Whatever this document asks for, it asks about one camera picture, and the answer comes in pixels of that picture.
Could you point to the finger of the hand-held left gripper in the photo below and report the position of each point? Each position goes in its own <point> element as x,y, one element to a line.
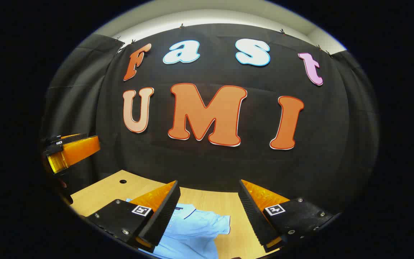
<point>77,149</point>

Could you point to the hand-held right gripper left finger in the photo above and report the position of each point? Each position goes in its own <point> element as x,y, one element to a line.
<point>164,216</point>

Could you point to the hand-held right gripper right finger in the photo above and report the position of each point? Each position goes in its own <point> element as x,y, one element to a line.
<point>255,219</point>

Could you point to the light blue T-shirt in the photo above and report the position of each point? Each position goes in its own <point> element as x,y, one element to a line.
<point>192,233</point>

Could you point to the black backdrop cloth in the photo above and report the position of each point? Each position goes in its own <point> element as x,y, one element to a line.
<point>257,162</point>

